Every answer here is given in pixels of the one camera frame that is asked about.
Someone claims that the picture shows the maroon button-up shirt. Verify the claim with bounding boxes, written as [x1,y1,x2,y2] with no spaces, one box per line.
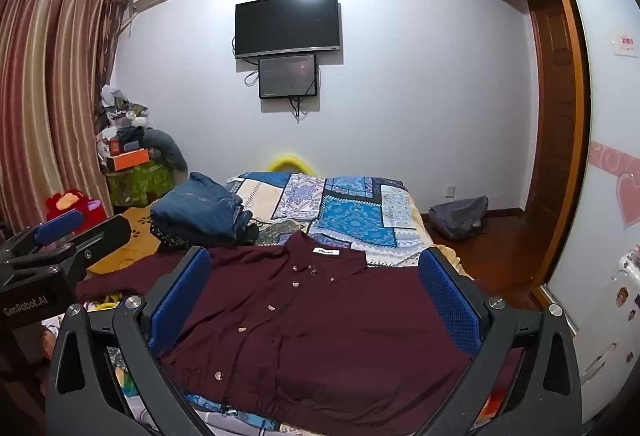
[75,231,526,436]

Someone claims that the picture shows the striped red curtain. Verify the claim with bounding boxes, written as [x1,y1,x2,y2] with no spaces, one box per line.
[0,0,133,237]

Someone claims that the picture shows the white object with stickers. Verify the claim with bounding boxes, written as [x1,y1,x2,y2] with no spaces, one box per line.
[575,243,640,422]

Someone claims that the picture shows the red label sticker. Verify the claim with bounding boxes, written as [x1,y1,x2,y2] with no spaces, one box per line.
[611,31,639,58]

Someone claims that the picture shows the orange box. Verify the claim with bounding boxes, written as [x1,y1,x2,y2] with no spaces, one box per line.
[111,148,151,172]

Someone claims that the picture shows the small black wall monitor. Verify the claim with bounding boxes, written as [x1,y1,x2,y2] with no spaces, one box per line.
[258,54,319,100]

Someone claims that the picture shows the blue patchwork bed blanket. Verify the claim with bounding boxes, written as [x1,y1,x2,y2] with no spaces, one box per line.
[150,172,436,269]

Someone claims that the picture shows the grey backpack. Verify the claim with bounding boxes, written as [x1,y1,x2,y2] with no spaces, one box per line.
[428,195,490,243]

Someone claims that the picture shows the folded blue jeans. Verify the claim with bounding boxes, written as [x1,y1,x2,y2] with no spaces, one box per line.
[150,172,253,244]

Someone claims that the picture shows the pink heart sticker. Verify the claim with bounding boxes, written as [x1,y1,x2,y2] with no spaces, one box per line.
[615,170,640,230]

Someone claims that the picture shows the beige printed fleece blanket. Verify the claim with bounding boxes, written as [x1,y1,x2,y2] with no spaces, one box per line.
[407,188,473,284]

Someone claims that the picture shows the red plush toy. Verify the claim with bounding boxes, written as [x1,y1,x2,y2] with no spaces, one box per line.
[46,188,107,223]

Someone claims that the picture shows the white sliding wardrobe door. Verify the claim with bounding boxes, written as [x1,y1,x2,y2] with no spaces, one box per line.
[532,0,640,422]

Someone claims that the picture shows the wooden door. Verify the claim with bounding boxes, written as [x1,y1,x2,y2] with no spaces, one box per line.
[522,0,583,289]

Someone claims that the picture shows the dark patterned cloth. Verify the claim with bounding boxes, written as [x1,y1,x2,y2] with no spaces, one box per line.
[150,221,261,249]

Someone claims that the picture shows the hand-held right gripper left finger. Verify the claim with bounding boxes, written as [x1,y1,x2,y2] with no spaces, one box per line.
[45,246,217,436]

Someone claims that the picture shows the green patterned box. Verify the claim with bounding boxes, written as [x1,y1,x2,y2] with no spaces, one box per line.
[106,161,173,208]

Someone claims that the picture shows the pile of clutter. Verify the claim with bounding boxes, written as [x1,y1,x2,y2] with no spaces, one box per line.
[95,85,151,162]

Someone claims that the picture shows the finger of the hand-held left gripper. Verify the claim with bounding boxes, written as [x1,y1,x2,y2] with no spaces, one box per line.
[74,215,132,270]
[37,209,85,247]

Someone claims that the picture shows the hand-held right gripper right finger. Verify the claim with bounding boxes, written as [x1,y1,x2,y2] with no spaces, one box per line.
[404,246,584,436]

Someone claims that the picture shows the large black wall television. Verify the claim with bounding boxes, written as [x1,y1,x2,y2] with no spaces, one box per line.
[235,0,343,60]

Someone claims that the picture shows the yellow plastic ring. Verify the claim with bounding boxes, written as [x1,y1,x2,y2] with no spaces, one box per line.
[265,154,312,176]

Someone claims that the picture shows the grey stuffed cushion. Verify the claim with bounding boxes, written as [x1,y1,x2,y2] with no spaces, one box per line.
[144,128,187,171]

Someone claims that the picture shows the yellow paw print cloth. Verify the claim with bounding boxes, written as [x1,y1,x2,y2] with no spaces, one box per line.
[86,206,162,275]

